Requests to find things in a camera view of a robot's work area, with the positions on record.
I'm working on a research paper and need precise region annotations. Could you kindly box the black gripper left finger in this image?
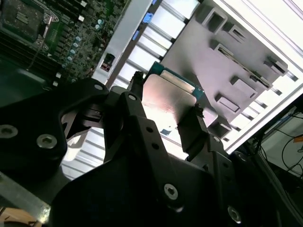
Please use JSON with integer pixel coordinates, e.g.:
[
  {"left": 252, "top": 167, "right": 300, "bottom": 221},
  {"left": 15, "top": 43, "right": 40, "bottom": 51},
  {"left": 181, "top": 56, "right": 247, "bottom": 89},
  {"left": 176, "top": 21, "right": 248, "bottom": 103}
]
[{"left": 0, "top": 70, "right": 170, "bottom": 177}]

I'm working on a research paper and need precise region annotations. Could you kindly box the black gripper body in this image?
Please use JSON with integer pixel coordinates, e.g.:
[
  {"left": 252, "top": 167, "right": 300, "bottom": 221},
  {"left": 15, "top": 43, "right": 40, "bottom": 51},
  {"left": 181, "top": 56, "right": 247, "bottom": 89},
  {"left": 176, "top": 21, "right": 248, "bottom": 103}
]
[{"left": 50, "top": 151, "right": 303, "bottom": 227}]

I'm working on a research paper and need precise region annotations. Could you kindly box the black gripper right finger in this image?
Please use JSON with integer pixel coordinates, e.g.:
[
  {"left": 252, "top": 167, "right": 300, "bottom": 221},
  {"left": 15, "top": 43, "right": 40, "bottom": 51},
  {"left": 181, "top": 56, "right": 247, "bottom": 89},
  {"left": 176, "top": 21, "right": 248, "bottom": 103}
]
[{"left": 177, "top": 103, "right": 246, "bottom": 225}]

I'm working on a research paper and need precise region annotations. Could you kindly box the silver CPU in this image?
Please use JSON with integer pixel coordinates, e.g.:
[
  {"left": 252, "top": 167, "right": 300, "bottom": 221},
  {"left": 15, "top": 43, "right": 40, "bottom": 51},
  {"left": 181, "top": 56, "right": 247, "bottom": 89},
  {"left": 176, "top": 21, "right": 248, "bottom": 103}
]
[{"left": 141, "top": 61, "right": 205, "bottom": 125}]

